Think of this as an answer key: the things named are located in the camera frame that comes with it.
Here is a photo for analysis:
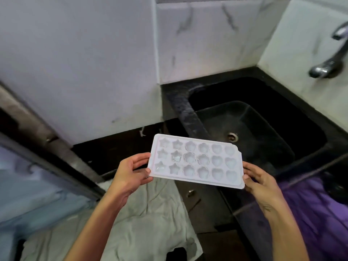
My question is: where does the person's left hand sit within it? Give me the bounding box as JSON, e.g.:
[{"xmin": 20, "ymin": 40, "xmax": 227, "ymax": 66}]
[{"xmin": 107, "ymin": 152, "xmax": 154, "ymax": 206}]

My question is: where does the person's right hand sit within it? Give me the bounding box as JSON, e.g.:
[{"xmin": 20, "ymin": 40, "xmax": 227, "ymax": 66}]
[{"xmin": 242, "ymin": 161, "xmax": 286, "ymax": 216}]

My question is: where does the white plastic ice cube tray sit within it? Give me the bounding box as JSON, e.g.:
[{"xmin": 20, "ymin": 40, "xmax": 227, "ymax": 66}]
[{"xmin": 147, "ymin": 134, "xmax": 245, "ymax": 190}]

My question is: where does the person's left forearm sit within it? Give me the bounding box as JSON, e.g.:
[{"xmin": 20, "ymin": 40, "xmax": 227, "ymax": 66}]
[{"xmin": 63, "ymin": 191, "xmax": 127, "ymax": 261}]

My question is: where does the person's right forearm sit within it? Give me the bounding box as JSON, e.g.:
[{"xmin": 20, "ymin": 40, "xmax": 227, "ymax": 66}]
[{"xmin": 260, "ymin": 201, "xmax": 311, "ymax": 261}]

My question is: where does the grey crumpled cloth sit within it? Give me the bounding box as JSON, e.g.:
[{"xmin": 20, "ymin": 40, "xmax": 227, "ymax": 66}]
[{"xmin": 20, "ymin": 177, "xmax": 204, "ymax": 261}]

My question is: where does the black stone sink basin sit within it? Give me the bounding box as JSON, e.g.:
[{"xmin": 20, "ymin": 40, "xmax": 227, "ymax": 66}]
[{"xmin": 187, "ymin": 75, "xmax": 328, "ymax": 177}]

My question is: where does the purple cloth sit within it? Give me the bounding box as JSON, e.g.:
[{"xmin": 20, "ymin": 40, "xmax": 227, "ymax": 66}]
[{"xmin": 236, "ymin": 175, "xmax": 348, "ymax": 261}]

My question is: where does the light blue refrigerator door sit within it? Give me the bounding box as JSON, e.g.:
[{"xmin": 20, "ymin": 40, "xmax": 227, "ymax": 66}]
[{"xmin": 0, "ymin": 82, "xmax": 107, "ymax": 261}]

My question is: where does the chrome water faucet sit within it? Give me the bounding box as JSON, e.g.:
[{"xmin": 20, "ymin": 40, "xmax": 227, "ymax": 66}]
[{"xmin": 308, "ymin": 21, "xmax": 348, "ymax": 79}]

